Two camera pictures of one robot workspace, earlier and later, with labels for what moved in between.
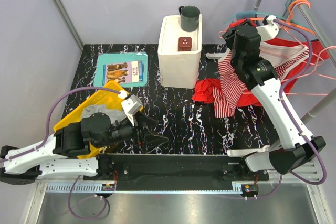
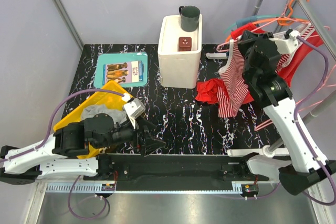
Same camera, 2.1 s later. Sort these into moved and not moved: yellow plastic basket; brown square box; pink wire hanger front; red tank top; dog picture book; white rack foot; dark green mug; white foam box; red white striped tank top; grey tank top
Moved: red white striped tank top; pink wire hanger front; red tank top
Not moved: brown square box; yellow plastic basket; grey tank top; dark green mug; dog picture book; white rack foot; white foam box
